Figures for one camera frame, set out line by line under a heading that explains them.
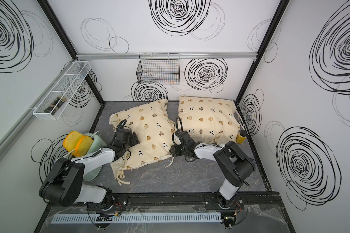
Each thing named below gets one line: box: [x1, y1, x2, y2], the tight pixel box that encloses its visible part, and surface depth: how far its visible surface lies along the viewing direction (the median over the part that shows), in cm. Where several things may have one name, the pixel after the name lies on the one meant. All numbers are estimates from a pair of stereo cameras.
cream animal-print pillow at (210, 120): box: [176, 95, 240, 144], surface depth 98 cm
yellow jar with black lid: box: [236, 130, 247, 145], surface depth 93 cm
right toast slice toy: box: [74, 135, 94, 157], surface depth 72 cm
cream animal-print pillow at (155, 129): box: [108, 99, 176, 186], surface depth 91 cm
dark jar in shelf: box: [43, 96, 67, 116], surface depth 69 cm
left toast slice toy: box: [63, 131, 84, 156], surface depth 74 cm
